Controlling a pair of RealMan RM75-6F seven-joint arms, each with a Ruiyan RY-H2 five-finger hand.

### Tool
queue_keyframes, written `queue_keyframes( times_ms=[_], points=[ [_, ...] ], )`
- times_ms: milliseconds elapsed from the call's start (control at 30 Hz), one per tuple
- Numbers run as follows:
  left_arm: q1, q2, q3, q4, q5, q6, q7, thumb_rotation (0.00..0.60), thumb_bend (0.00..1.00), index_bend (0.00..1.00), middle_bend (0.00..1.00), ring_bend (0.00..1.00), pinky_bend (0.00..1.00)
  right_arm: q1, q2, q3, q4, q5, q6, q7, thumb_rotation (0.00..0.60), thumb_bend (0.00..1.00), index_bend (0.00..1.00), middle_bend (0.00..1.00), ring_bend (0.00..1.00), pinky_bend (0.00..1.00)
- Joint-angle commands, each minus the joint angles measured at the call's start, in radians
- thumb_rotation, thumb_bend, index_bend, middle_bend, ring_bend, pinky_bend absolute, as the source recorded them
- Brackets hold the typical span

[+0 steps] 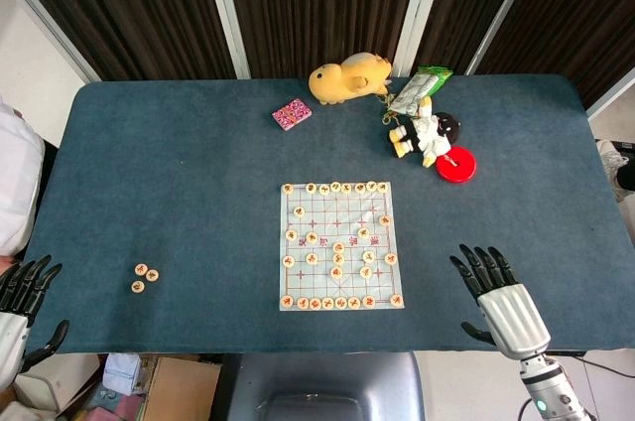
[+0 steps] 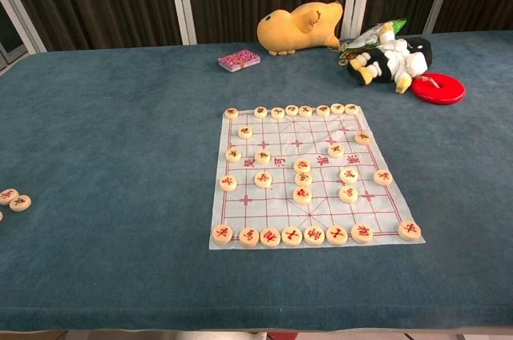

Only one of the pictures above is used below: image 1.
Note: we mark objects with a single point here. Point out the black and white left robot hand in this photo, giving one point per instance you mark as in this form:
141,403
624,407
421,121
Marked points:
12,292

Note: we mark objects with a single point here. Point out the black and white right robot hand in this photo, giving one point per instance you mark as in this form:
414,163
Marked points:
511,317

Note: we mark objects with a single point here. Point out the round wooden xiangqi piece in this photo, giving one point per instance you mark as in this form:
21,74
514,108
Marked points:
142,269
337,272
384,220
339,258
347,188
396,300
336,186
391,258
311,237
371,186
339,246
311,187
363,233
360,187
382,187
288,188
366,272
311,257
302,302
292,235
368,301
324,188
315,303
353,302
368,256
288,261
152,274
299,211
287,300
328,302
341,303
138,286

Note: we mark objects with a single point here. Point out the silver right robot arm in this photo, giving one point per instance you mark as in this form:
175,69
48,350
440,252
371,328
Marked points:
548,388

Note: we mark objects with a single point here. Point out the blue-green felt table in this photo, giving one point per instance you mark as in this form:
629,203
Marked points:
198,192

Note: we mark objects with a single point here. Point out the white box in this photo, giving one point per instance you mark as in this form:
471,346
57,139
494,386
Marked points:
64,383

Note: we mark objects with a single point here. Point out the person in white shirt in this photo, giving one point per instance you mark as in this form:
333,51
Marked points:
17,182

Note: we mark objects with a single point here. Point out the light blue cloth bundle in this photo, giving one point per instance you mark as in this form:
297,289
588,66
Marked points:
121,371

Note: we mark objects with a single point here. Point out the red round disc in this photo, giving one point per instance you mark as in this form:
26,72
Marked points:
459,168

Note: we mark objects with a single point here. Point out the pink flat packet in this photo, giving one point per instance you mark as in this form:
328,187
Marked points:
114,415

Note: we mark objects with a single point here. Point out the white sneaker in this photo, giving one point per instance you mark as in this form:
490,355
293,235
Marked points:
612,155

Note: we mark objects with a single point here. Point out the white paper xiangqi board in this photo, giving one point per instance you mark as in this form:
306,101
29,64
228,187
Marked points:
320,287

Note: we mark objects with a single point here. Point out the black haired plush doll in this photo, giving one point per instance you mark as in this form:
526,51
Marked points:
431,135

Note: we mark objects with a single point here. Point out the brown cardboard box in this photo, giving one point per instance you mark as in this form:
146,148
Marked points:
183,391

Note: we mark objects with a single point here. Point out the green and white snack bag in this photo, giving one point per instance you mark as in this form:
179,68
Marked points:
421,86

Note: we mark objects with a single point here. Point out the yellow plush animal toy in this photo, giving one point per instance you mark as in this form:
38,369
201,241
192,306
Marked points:
342,78

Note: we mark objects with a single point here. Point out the pink patterned card deck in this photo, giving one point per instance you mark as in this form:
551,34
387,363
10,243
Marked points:
292,114

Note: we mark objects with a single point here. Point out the white partition frame post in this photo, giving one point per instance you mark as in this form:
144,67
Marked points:
421,9
506,6
225,14
49,24

